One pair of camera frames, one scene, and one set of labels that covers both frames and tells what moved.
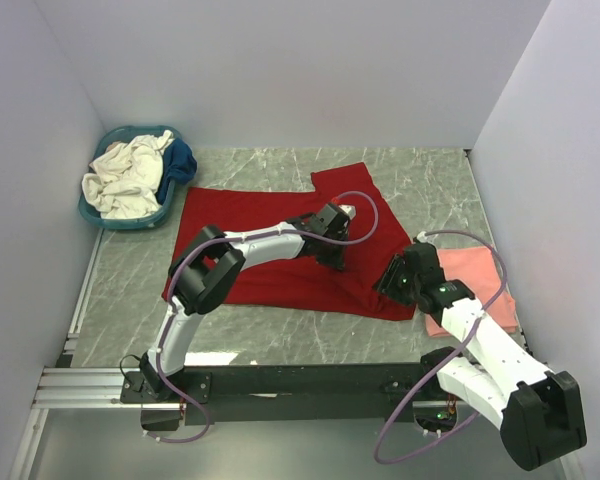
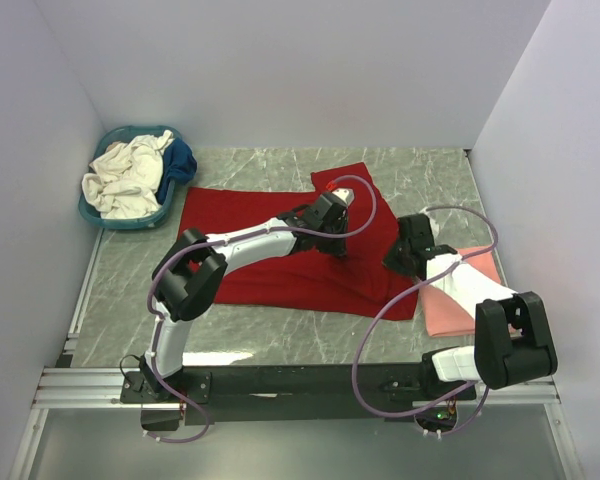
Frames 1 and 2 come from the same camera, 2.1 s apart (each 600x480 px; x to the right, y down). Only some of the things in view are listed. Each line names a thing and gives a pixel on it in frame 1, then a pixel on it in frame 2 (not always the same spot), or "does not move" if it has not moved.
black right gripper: (386, 283) to (389, 258)
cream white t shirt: (126, 177) does not move
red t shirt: (297, 285) does not move
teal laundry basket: (145, 221) does not move
